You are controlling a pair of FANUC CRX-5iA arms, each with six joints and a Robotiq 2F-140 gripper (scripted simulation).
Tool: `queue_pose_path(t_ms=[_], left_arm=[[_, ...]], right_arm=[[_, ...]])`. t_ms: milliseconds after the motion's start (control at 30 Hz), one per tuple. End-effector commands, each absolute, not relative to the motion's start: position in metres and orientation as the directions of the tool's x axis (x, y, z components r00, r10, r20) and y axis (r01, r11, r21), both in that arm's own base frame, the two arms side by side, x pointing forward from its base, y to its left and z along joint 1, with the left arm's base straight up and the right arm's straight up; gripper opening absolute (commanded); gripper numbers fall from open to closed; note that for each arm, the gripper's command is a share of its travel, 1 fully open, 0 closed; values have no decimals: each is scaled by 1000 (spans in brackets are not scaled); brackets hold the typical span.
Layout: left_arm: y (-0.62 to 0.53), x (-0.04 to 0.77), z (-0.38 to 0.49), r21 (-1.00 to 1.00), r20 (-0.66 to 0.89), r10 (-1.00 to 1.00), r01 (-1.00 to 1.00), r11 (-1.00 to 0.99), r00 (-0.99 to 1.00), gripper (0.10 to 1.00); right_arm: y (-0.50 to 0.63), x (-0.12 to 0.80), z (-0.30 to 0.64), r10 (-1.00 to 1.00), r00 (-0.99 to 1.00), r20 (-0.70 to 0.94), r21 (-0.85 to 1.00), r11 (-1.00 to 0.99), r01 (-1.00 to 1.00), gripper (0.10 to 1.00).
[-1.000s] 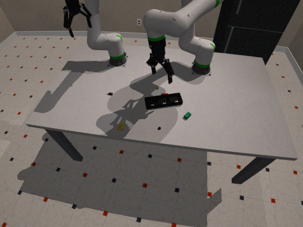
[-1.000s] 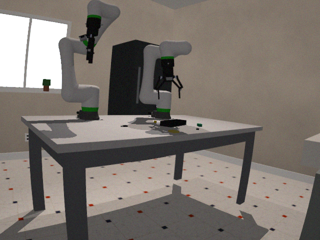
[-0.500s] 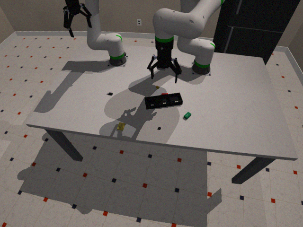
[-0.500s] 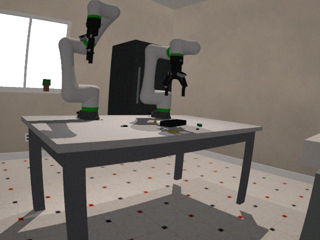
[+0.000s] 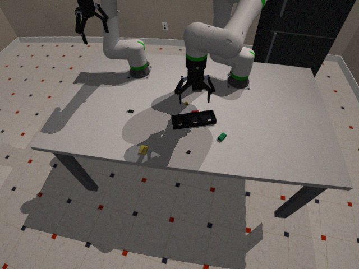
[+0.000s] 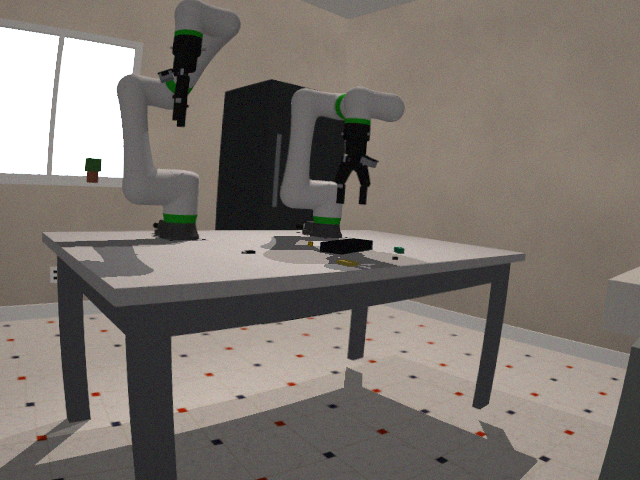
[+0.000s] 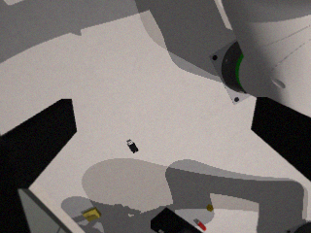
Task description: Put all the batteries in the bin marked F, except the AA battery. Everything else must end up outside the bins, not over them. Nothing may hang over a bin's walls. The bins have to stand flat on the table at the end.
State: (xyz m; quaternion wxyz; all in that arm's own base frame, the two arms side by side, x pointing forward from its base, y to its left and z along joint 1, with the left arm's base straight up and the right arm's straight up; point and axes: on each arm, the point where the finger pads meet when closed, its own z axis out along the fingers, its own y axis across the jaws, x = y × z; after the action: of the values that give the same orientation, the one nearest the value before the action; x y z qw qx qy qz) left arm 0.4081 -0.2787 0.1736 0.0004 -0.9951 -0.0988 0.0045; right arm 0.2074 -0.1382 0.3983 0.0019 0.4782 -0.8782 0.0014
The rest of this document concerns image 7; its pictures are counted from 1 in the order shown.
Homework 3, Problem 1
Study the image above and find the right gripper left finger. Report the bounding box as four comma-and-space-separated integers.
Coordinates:
0, 99, 77, 233

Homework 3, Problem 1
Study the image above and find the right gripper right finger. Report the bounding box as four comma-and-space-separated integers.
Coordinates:
251, 97, 311, 182

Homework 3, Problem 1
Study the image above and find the black usb stick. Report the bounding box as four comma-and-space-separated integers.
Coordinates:
128, 140, 138, 153

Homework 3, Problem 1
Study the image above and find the black rack of three bins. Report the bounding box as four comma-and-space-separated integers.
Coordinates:
151, 208, 203, 233

